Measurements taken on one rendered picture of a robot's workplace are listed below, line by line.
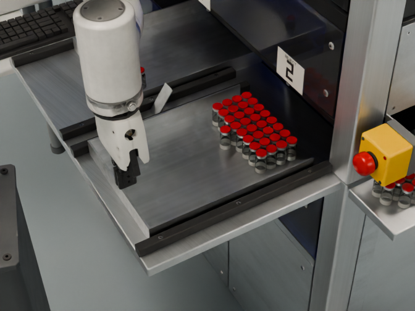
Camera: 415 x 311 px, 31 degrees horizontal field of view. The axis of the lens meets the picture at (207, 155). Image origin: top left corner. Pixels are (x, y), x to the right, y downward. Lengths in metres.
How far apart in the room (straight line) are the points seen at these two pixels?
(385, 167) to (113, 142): 0.45
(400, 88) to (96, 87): 0.53
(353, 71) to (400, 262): 0.63
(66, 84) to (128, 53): 0.61
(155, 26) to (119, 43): 0.77
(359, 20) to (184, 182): 0.44
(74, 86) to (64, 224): 0.98
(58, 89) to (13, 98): 1.47
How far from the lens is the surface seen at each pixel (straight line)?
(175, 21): 1.79
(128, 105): 1.07
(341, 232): 1.48
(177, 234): 1.26
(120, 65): 1.03
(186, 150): 1.43
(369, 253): 1.62
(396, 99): 1.32
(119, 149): 1.12
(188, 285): 2.32
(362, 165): 1.25
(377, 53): 1.21
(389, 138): 1.26
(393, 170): 1.26
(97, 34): 1.00
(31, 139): 2.87
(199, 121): 1.50
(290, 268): 1.74
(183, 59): 1.67
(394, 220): 1.34
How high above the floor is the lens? 1.85
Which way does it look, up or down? 43 degrees down
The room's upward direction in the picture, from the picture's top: 1 degrees counter-clockwise
